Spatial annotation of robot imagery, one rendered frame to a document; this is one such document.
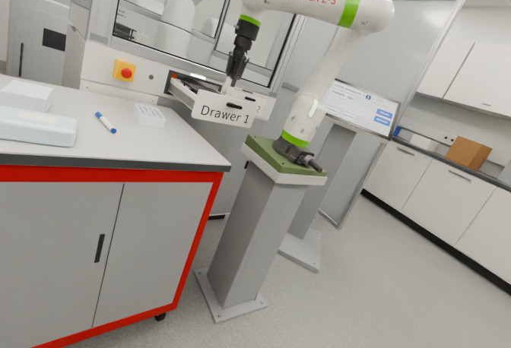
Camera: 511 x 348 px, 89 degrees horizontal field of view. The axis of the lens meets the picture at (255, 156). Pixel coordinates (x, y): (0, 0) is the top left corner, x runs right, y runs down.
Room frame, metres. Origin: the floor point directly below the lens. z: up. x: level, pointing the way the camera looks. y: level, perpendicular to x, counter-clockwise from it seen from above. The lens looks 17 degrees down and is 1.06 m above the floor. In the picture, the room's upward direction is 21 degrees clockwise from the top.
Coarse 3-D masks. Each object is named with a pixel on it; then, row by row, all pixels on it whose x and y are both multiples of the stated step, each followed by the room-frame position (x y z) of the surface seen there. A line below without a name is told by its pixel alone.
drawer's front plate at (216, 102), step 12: (204, 96) 0.97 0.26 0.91; (216, 96) 1.00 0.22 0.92; (228, 96) 1.06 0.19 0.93; (204, 108) 0.98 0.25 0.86; (216, 108) 1.01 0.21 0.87; (228, 108) 1.05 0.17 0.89; (252, 108) 1.14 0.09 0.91; (216, 120) 1.03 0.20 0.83; (228, 120) 1.07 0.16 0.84; (240, 120) 1.11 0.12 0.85; (252, 120) 1.15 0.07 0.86
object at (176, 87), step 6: (174, 78) 1.24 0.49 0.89; (174, 84) 1.17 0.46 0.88; (180, 84) 1.13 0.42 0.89; (168, 90) 1.21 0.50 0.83; (174, 90) 1.16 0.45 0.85; (180, 90) 1.11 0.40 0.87; (186, 90) 1.08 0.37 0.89; (216, 90) 1.38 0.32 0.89; (180, 96) 1.10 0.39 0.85; (186, 96) 1.06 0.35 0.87; (192, 96) 1.03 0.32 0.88; (186, 102) 1.05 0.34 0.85; (192, 102) 1.01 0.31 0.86; (192, 108) 1.00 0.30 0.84
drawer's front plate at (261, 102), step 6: (234, 90) 1.44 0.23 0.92; (234, 96) 1.44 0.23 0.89; (240, 96) 1.47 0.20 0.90; (252, 96) 1.53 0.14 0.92; (258, 96) 1.55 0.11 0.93; (252, 102) 1.54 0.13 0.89; (258, 102) 1.56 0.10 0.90; (264, 102) 1.59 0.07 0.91; (258, 108) 1.57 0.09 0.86; (258, 114) 1.59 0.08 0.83
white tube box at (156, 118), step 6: (138, 108) 0.90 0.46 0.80; (144, 108) 0.93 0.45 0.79; (150, 108) 0.96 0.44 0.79; (156, 108) 0.98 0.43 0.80; (138, 114) 0.86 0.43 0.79; (144, 114) 0.86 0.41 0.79; (150, 114) 0.88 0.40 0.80; (156, 114) 0.90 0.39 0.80; (162, 114) 0.92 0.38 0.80; (138, 120) 0.84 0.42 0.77; (144, 120) 0.84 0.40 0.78; (150, 120) 0.86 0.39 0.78; (156, 120) 0.87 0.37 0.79; (162, 120) 0.88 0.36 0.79; (156, 126) 0.87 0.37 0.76; (162, 126) 0.88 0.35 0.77
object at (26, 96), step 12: (12, 84) 0.63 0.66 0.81; (24, 84) 0.66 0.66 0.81; (36, 84) 0.70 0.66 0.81; (0, 96) 0.57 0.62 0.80; (12, 96) 0.58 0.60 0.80; (24, 96) 0.59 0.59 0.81; (36, 96) 0.61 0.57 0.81; (48, 96) 0.64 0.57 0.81; (24, 108) 0.59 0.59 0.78; (36, 108) 0.61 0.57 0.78; (48, 108) 0.67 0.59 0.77
